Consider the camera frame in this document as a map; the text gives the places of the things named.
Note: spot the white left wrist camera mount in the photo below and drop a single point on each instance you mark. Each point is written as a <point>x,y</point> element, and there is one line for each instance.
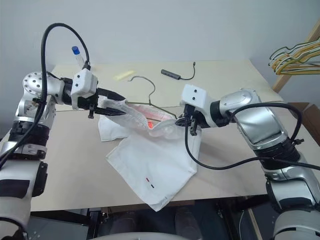
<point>83,83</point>

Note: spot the black table frame leg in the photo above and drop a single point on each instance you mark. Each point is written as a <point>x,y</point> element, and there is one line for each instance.
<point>94,222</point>

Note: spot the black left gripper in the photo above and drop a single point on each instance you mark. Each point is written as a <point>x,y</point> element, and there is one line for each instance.
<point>86,102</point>

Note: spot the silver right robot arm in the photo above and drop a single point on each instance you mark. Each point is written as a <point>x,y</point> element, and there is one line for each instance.
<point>260,120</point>

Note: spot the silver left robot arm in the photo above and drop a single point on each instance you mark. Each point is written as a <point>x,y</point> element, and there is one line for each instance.
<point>32,83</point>

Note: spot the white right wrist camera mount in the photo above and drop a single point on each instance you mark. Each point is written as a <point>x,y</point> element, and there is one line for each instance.
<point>193,96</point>

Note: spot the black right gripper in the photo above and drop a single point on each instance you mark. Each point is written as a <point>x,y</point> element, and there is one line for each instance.
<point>192,117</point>

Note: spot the white tube with blue cap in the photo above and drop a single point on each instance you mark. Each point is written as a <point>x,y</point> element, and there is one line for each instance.
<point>76,51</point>

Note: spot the white cloth shorts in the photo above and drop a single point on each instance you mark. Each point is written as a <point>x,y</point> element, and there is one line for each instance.
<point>155,160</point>

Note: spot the pale yellow sponge block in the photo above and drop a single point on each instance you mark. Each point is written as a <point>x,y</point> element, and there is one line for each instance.
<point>122,75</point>

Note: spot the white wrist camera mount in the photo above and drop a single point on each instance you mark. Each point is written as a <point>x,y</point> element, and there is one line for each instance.
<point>83,83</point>
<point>193,96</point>

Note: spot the bunch of yellow hangers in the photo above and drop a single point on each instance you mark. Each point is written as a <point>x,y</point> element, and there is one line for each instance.
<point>297,66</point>

